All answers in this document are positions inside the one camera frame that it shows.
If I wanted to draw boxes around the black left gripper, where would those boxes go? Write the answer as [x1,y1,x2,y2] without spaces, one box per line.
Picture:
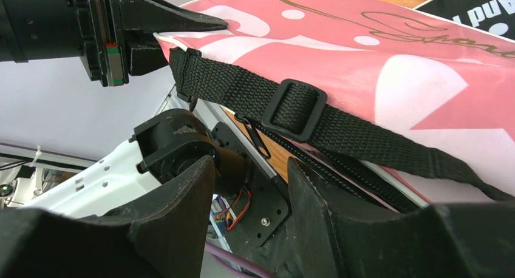
[72,0,228,87]

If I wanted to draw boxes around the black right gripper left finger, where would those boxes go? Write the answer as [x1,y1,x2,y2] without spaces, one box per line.
[1,157,216,277]

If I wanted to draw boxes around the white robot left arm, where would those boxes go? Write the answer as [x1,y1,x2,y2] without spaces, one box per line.
[1,0,253,217]

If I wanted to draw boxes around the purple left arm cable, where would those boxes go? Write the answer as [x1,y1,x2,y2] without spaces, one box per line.
[203,242,275,278]

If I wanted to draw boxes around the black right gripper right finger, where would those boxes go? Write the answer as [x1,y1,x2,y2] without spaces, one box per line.
[288,158,514,277]

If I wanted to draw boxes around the pink racket cover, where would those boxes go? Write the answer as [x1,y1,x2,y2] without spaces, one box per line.
[155,0,514,211]

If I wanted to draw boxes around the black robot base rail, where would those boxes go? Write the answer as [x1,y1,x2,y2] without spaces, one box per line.
[212,122,302,277]

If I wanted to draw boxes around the black racket cover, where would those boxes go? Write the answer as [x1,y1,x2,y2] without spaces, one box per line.
[415,0,514,40]

